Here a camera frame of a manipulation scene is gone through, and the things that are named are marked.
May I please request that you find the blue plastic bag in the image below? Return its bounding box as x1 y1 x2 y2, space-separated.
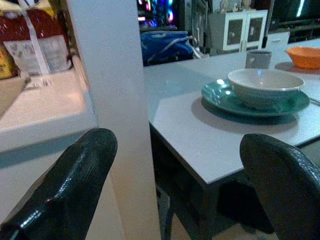
140 30 196 67

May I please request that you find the white glass-door cabinet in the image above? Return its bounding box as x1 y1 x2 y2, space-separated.
209 9 269 56

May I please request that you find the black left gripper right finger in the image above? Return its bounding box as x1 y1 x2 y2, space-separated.
239 133 320 240

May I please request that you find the orange plastic bowl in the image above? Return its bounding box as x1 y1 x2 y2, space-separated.
285 46 320 70

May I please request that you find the white ceramic bowl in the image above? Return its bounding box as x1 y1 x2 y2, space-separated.
227 68 306 109

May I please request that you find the red and white package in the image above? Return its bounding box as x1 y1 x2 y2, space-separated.
0 7 74 76

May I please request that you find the white shelf unit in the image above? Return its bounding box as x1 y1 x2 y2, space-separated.
0 0 162 240

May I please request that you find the colourfully lit computer case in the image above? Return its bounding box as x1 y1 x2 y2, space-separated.
136 0 179 32

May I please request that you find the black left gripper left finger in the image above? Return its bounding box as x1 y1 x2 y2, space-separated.
0 127 119 240

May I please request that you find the teal round plate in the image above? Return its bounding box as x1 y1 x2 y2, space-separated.
200 79 311 118

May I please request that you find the yellow package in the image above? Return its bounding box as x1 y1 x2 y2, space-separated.
0 43 18 81

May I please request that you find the grey ceramic mug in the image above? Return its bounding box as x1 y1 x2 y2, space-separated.
244 49 273 70

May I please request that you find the grey dining table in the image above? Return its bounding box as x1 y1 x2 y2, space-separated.
143 37 320 240

